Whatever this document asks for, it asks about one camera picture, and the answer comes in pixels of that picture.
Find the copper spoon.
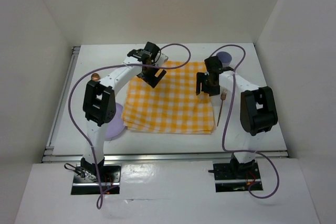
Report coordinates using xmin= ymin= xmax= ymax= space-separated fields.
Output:
xmin=90 ymin=73 xmax=100 ymax=81

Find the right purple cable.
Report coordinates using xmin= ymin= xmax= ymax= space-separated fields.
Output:
xmin=209 ymin=44 xmax=280 ymax=199

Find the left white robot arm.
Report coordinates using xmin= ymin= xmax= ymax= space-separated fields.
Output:
xmin=80 ymin=42 xmax=168 ymax=182

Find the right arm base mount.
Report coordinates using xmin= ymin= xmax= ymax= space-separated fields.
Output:
xmin=208 ymin=163 xmax=263 ymax=193

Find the copper fork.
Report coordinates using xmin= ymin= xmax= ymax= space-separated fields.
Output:
xmin=216 ymin=89 xmax=227 ymax=126

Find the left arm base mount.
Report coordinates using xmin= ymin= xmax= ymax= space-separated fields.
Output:
xmin=64 ymin=163 xmax=121 ymax=195

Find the yellow checkered cloth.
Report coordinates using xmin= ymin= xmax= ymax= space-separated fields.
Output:
xmin=122 ymin=61 xmax=215 ymax=134

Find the purple plastic cup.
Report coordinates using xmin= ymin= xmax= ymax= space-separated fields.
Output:
xmin=216 ymin=51 xmax=232 ymax=67

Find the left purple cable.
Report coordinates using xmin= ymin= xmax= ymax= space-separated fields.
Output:
xmin=68 ymin=42 xmax=192 ymax=210

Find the purple cable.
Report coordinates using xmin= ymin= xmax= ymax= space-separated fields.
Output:
xmin=68 ymin=42 xmax=192 ymax=210
xmin=209 ymin=44 xmax=280 ymax=199

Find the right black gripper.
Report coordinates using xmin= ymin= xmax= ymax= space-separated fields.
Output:
xmin=196 ymin=72 xmax=221 ymax=97

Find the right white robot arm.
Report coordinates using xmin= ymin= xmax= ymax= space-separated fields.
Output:
xmin=196 ymin=56 xmax=278 ymax=178

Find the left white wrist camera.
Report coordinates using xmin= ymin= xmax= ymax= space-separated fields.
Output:
xmin=156 ymin=53 xmax=169 ymax=67

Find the purple plastic plate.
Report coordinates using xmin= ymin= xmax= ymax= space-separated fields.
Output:
xmin=105 ymin=103 xmax=125 ymax=141

